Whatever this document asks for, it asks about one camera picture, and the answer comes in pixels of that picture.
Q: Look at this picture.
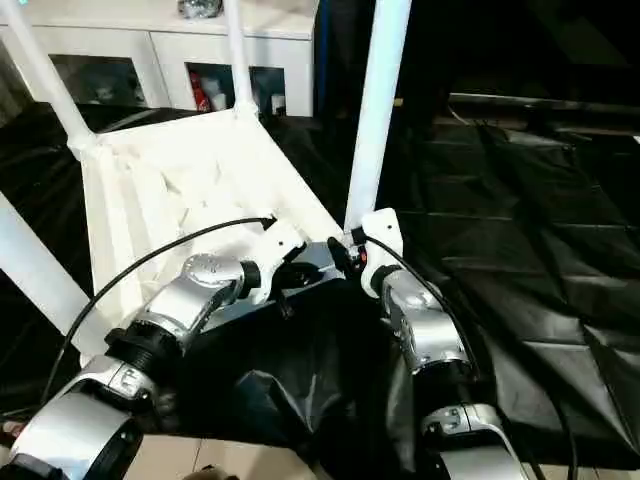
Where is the white plastic table leg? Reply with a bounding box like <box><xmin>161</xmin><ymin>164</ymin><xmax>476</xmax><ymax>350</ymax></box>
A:
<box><xmin>0</xmin><ymin>0</ymin><xmax>97</xmax><ymax>152</ymax></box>
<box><xmin>221</xmin><ymin>0</ymin><xmax>262</xmax><ymax>122</ymax></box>
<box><xmin>341</xmin><ymin>0</ymin><xmax>415</xmax><ymax>235</ymax></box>
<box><xmin>0</xmin><ymin>191</ymin><xmax>102</xmax><ymax>360</ymax></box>

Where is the white plastic table top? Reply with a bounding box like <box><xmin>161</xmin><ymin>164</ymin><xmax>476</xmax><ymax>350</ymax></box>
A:
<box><xmin>68</xmin><ymin>101</ymin><xmax>352</xmax><ymax>367</ymax></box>

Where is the black mat cloth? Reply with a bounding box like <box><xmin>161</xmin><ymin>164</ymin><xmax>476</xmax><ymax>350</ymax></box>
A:
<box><xmin>0</xmin><ymin>99</ymin><xmax>640</xmax><ymax>474</ymax></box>

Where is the grey metal bar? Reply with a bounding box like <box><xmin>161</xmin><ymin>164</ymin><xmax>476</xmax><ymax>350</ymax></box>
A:
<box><xmin>446</xmin><ymin>91</ymin><xmax>640</xmax><ymax>112</ymax></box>

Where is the white glass-door cabinet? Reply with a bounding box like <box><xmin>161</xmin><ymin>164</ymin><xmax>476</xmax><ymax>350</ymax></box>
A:
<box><xmin>0</xmin><ymin>0</ymin><xmax>317</xmax><ymax>120</ymax></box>

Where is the grey bundle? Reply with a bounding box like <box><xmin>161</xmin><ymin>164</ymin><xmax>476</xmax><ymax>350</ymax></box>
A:
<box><xmin>176</xmin><ymin>0</ymin><xmax>225</xmax><ymax>22</ymax></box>

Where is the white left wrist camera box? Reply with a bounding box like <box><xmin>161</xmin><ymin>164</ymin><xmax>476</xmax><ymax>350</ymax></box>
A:
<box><xmin>251</xmin><ymin>218</ymin><xmax>310</xmax><ymax>307</ymax></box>

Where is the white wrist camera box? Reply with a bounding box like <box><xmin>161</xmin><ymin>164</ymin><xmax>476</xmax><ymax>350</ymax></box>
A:
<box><xmin>348</xmin><ymin>207</ymin><xmax>406</xmax><ymax>300</ymax></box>
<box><xmin>251</xmin><ymin>218</ymin><xmax>310</xmax><ymax>307</ymax></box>

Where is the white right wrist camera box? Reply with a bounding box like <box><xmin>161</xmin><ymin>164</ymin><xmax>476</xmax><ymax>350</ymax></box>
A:
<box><xmin>348</xmin><ymin>207</ymin><xmax>406</xmax><ymax>300</ymax></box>

